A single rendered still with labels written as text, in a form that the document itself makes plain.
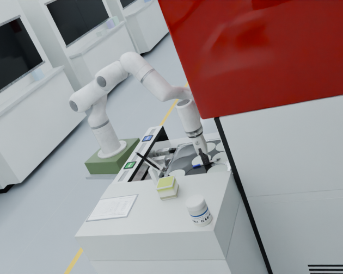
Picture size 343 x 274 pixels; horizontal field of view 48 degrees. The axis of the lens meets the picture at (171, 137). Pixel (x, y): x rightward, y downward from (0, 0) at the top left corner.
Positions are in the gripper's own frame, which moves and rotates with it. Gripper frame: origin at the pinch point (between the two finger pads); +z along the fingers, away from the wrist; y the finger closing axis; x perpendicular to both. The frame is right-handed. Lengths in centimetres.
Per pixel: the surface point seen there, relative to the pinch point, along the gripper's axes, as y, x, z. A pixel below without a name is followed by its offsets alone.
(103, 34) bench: 500, 164, 1
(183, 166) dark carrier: 4.1, 12.3, 2.3
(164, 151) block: 23.6, 23.5, 1.8
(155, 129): 43, 28, -4
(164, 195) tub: -30.0, 16.6, -6.6
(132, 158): 16.2, 38.9, -3.8
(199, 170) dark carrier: -4.5, 3.9, 2.3
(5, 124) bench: 235, 241, 18
